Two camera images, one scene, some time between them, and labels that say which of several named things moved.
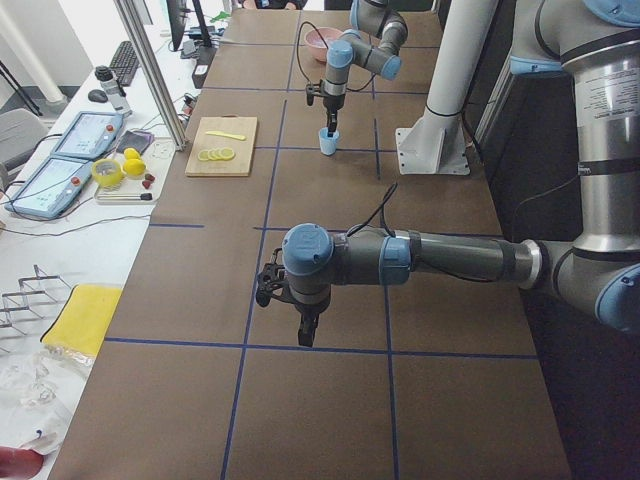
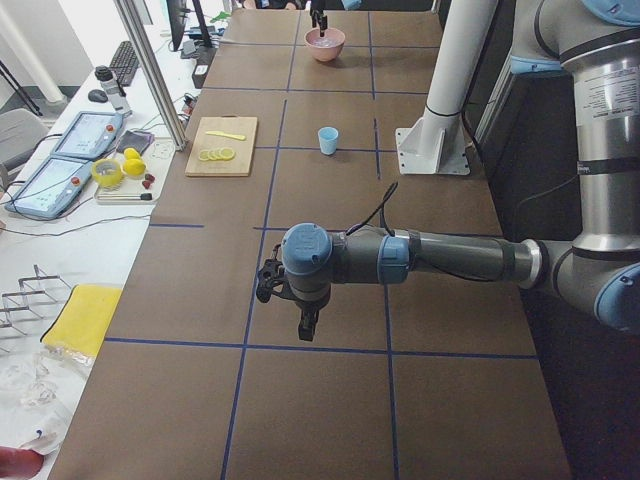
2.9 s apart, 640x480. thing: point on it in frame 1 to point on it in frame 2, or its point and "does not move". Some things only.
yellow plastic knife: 219,133 does not move
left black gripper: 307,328 does not move
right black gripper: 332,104 to 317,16
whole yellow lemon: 133,164 does not move
